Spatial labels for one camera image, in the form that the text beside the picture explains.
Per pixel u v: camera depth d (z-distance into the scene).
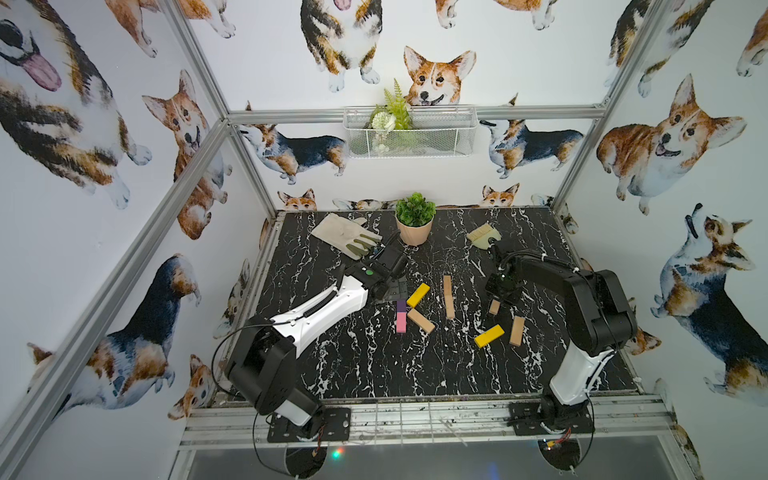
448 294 0.97
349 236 1.13
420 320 0.91
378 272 0.63
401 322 0.90
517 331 0.89
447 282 1.00
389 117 0.82
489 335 0.88
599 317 0.50
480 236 1.13
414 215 1.03
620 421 0.75
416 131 0.90
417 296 0.96
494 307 0.93
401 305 0.94
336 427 0.73
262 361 0.43
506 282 0.80
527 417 0.74
